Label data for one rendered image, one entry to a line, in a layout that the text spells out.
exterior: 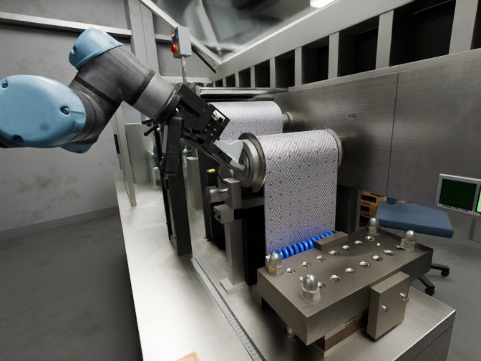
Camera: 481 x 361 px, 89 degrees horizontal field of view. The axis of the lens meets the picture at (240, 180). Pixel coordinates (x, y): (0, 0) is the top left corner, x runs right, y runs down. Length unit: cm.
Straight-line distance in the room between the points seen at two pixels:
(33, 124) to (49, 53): 395
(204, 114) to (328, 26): 51
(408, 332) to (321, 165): 40
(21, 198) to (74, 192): 58
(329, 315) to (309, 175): 31
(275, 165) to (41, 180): 388
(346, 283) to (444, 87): 44
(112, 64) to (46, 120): 18
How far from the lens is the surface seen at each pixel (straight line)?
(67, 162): 420
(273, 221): 61
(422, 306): 79
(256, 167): 55
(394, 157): 71
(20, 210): 435
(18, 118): 34
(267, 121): 83
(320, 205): 70
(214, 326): 65
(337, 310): 54
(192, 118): 50
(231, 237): 66
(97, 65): 47
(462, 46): 67
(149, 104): 47
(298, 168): 61
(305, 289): 50
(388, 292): 60
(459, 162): 66
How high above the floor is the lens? 136
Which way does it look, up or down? 14 degrees down
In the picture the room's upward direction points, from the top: 3 degrees counter-clockwise
